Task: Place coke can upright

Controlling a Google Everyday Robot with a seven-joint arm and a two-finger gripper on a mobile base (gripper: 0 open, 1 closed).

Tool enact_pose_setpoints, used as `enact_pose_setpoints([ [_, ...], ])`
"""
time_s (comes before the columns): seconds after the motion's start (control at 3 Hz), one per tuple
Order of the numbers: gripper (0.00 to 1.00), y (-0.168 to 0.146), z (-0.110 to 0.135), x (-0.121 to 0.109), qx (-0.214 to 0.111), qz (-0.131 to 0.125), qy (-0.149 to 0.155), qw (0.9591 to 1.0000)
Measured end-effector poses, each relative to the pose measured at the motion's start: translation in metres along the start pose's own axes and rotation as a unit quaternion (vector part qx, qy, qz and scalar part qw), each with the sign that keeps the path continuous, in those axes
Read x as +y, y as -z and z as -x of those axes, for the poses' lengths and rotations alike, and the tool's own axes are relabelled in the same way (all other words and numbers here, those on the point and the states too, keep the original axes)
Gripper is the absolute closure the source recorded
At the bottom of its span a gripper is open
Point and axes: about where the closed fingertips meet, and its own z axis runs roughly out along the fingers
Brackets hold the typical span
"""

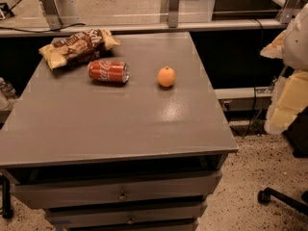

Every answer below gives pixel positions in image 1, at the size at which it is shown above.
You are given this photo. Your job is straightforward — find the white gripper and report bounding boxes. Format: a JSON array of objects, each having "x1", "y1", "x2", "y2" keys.
[{"x1": 260, "y1": 4, "x2": 308, "y2": 135}]

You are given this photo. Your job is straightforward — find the red coke can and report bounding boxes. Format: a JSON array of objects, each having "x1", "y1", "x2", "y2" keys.
[{"x1": 88, "y1": 60, "x2": 129, "y2": 84}]

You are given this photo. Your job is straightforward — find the orange fruit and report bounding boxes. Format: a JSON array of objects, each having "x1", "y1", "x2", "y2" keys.
[{"x1": 157, "y1": 66, "x2": 175, "y2": 88}]

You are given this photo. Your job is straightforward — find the black office chair base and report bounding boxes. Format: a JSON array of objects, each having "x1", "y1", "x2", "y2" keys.
[{"x1": 257, "y1": 188, "x2": 308, "y2": 216}]

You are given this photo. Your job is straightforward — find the top cabinet drawer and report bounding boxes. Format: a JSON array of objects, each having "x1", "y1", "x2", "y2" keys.
[{"x1": 12, "y1": 170, "x2": 222, "y2": 209}]

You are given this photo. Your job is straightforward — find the cabinet drawer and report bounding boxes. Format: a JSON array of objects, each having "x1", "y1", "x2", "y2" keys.
[
  {"x1": 46, "y1": 201, "x2": 206, "y2": 229},
  {"x1": 12, "y1": 170, "x2": 222, "y2": 209}
]

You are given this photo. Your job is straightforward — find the grey drawer cabinet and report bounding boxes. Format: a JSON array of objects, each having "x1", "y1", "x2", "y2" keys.
[{"x1": 0, "y1": 33, "x2": 237, "y2": 231}]

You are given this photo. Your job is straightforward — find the brown chip bag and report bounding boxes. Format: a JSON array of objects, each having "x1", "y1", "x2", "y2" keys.
[{"x1": 38, "y1": 29, "x2": 120, "y2": 69}]

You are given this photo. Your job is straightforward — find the black stand leg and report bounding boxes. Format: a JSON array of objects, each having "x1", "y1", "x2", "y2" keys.
[{"x1": 0, "y1": 176, "x2": 13, "y2": 219}]

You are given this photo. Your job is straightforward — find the metal railing frame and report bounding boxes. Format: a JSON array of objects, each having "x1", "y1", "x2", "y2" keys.
[{"x1": 1, "y1": 0, "x2": 307, "y2": 36}]

